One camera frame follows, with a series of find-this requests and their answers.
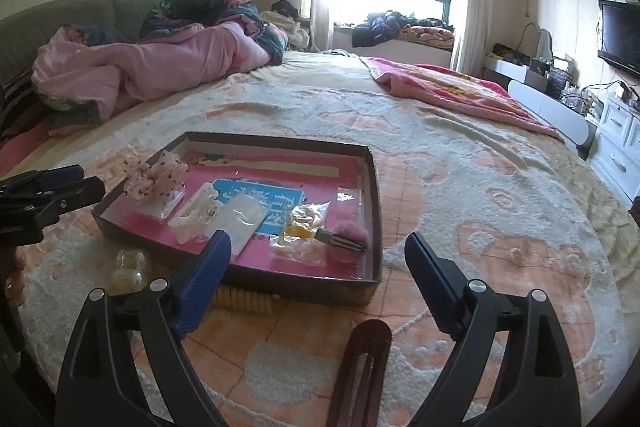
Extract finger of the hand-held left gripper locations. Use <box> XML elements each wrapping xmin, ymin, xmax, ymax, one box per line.
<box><xmin>0</xmin><ymin>177</ymin><xmax>106</xmax><ymax>228</ymax></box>
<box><xmin>0</xmin><ymin>164</ymin><xmax>86</xmax><ymax>196</ymax></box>

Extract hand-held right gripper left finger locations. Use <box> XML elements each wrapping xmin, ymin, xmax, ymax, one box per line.
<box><xmin>54</xmin><ymin>229</ymin><xmax>233</xmax><ymax>427</ymax></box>

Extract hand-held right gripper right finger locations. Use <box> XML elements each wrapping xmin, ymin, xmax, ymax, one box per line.
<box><xmin>404</xmin><ymin>232</ymin><xmax>583</xmax><ymax>427</ymax></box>

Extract white hair claw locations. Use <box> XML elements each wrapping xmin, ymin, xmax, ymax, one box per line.
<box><xmin>167</xmin><ymin>184</ymin><xmax>223</xmax><ymax>244</ymax></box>

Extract white translucent packet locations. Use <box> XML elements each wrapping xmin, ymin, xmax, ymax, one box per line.
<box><xmin>204</xmin><ymin>196</ymin><xmax>269</xmax><ymax>255</ymax></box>

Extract clear hair claw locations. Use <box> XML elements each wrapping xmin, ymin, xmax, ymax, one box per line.
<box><xmin>112</xmin><ymin>248</ymin><xmax>152</xmax><ymax>295</ymax></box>

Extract polka dot scrunchie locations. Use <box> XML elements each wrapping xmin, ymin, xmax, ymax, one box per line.
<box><xmin>122</xmin><ymin>149</ymin><xmax>188</xmax><ymax>202</ymax></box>

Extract small clear plastic bag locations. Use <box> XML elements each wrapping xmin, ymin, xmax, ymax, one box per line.
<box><xmin>145</xmin><ymin>187</ymin><xmax>187</xmax><ymax>223</ymax></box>

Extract pink pompom hair clip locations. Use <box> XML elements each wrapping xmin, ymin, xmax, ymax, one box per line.
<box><xmin>314</xmin><ymin>219</ymin><xmax>372</xmax><ymax>264</ymax></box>

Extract yellow hair ties packet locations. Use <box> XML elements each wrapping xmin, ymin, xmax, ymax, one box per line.
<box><xmin>269</xmin><ymin>201</ymin><xmax>333</xmax><ymax>265</ymax></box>

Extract dark cardboard box pink lining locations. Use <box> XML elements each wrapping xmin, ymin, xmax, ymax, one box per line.
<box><xmin>91</xmin><ymin>131</ymin><xmax>385</xmax><ymax>308</ymax></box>

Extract brown hair clip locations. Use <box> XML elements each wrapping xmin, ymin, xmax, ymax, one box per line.
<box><xmin>326</xmin><ymin>319</ymin><xmax>393</xmax><ymax>427</ymax></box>

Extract pink pillow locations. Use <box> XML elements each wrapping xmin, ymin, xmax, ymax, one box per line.
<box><xmin>0</xmin><ymin>122</ymin><xmax>56</xmax><ymax>178</ymax></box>

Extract striped pillow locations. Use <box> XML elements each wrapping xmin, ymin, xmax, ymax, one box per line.
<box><xmin>0</xmin><ymin>67</ymin><xmax>46</xmax><ymax>142</ymax></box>

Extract blue printed card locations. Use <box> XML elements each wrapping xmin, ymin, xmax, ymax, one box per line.
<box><xmin>212</xmin><ymin>178</ymin><xmax>306</xmax><ymax>235</ymax></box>

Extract grey padded headboard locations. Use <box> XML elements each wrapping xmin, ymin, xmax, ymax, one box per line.
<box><xmin>0</xmin><ymin>0</ymin><xmax>196</xmax><ymax>82</ymax></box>

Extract pink and floral quilt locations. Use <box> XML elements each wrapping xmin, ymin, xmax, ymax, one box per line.
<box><xmin>31</xmin><ymin>0</ymin><xmax>290</xmax><ymax>128</ymax></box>

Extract pink cartoon blanket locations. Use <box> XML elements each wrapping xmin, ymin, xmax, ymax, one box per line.
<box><xmin>360</xmin><ymin>56</ymin><xmax>566</xmax><ymax>140</ymax></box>

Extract white footboard panel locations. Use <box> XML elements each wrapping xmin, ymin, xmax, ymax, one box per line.
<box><xmin>507</xmin><ymin>79</ymin><xmax>598</xmax><ymax>160</ymax></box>

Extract white vanity desk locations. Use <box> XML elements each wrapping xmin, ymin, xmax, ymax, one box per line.
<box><xmin>482</xmin><ymin>56</ymin><xmax>531</xmax><ymax>84</ymax></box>

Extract white drawer cabinet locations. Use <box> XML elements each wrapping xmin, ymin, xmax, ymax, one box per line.
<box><xmin>590</xmin><ymin>92</ymin><xmax>640</xmax><ymax>202</ymax></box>

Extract desk organizer boxes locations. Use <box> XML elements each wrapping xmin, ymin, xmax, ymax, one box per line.
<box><xmin>525</xmin><ymin>54</ymin><xmax>576</xmax><ymax>98</ymax></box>

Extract colourful folded blanket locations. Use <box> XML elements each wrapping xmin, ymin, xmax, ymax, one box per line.
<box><xmin>400</xmin><ymin>19</ymin><xmax>456</xmax><ymax>48</ymax></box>

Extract dark blue jacket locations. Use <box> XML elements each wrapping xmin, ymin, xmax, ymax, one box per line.
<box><xmin>351</xmin><ymin>11</ymin><xmax>408</xmax><ymax>48</ymax></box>

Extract vanity mirror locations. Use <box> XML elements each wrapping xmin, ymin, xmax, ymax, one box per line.
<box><xmin>517</xmin><ymin>23</ymin><xmax>553</xmax><ymax>60</ymax></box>

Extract black wall television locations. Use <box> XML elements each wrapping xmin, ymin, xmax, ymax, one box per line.
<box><xmin>598</xmin><ymin>0</ymin><xmax>640</xmax><ymax>80</ymax></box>

